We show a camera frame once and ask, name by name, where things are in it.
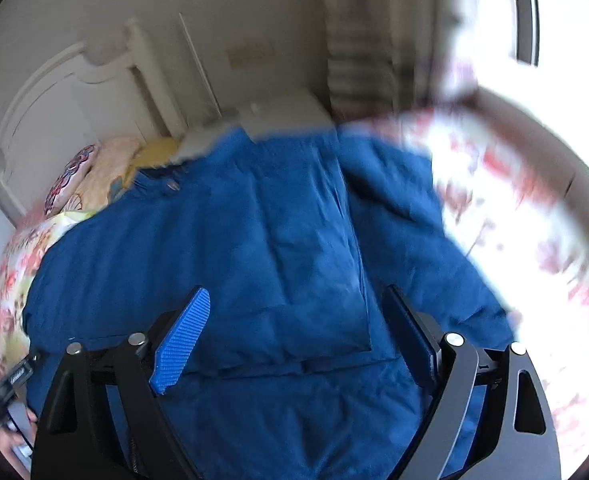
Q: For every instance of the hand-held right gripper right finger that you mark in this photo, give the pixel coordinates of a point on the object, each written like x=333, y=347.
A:
x=409, y=340

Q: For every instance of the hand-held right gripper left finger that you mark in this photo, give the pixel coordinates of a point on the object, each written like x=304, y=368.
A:
x=182, y=345

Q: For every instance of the blue down jacket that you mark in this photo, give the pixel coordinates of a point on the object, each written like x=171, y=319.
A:
x=274, y=235

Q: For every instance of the person's left hand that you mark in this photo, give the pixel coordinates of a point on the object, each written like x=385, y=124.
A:
x=17, y=437

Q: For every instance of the floral bedsheet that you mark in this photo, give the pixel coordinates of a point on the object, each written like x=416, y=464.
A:
x=499, y=200

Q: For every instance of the peach print pillow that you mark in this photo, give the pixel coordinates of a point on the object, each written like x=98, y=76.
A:
x=107, y=172

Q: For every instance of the yellow printed cloth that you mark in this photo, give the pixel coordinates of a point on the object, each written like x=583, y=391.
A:
x=157, y=154

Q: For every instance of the floral print pillow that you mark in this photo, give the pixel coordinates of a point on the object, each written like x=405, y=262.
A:
x=72, y=180

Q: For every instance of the white nightstand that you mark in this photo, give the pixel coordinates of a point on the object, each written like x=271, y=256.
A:
x=284, y=110

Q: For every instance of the white bed headboard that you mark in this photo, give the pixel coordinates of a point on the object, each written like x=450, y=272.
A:
x=49, y=105

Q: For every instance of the thin white rod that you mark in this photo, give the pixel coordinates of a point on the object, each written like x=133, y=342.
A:
x=199, y=65

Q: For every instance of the striped curtain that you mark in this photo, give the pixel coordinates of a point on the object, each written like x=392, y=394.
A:
x=359, y=45

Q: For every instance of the beige wall socket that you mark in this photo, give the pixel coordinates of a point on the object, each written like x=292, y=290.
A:
x=252, y=55

